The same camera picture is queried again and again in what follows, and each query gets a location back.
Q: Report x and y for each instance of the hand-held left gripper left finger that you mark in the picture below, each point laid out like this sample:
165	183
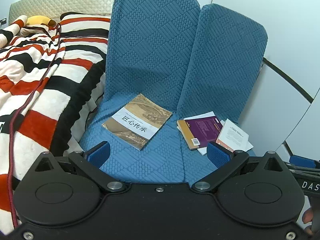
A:
98	153

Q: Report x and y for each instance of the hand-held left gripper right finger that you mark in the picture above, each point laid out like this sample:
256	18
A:
218	155

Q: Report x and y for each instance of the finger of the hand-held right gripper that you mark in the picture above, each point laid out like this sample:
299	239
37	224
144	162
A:
302	160

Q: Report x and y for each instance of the white and salmon book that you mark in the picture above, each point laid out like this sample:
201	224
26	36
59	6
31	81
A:
232	135

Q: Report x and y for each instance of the purple and ochre book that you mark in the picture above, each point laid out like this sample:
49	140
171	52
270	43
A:
202	130

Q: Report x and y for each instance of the large white paper sheet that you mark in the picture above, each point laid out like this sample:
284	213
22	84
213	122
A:
205	115

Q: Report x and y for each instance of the brown patterned cover book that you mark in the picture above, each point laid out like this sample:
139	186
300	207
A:
150	110

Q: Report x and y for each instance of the person's right hand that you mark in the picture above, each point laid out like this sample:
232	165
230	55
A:
307	216

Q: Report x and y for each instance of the red black striped blanket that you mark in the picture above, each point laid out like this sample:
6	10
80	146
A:
30	67

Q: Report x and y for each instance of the blue textured sofa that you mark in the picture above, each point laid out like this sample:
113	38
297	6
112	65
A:
150	42

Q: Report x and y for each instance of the striped pillow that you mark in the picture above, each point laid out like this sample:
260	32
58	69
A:
85	23

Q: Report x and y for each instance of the white wardrobe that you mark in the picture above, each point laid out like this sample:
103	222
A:
287	30

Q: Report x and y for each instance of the yellow plush toy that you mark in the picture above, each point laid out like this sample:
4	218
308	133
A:
37	20

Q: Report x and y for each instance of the beige quilted headboard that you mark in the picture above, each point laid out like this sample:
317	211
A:
75	0

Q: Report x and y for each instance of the wall socket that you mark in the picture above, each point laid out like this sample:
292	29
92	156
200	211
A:
3	21

